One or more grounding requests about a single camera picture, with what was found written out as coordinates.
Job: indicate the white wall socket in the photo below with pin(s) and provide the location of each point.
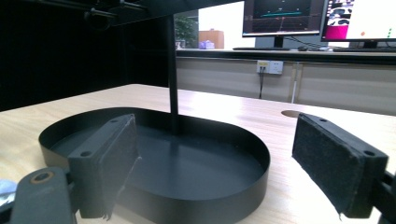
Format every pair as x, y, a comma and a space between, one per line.
270, 67

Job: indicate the long dark-topped desk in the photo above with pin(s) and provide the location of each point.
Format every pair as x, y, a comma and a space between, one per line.
327, 84

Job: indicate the pale blue plastic piece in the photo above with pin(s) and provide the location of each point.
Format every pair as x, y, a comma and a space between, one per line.
6, 191

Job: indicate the computer monitor with bright screen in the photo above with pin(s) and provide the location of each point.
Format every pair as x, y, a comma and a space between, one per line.
364, 15

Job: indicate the purple packet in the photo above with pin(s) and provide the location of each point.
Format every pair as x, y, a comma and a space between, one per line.
206, 45

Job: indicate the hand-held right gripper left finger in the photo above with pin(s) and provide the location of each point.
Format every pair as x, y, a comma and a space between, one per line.
102, 161

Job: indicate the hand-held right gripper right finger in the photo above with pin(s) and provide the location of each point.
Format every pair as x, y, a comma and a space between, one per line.
330, 161

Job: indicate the black metal two-tier tray stand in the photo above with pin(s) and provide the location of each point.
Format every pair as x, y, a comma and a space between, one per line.
193, 168

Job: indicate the orange cardboard box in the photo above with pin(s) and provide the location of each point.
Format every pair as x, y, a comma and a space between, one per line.
214, 37

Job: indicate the black keyboard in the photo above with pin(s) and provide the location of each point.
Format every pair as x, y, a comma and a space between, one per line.
364, 49
261, 48

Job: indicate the white thin pole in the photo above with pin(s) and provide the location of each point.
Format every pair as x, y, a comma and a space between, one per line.
294, 82

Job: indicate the black curtain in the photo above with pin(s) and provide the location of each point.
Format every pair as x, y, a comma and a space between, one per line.
62, 56

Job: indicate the computer monitor with dark screen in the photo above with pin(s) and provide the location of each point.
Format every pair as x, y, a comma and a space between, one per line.
280, 15

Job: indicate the black computer mouse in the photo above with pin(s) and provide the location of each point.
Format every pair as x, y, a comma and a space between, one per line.
302, 48

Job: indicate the green potted plant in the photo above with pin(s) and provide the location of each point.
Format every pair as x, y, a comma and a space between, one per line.
186, 29

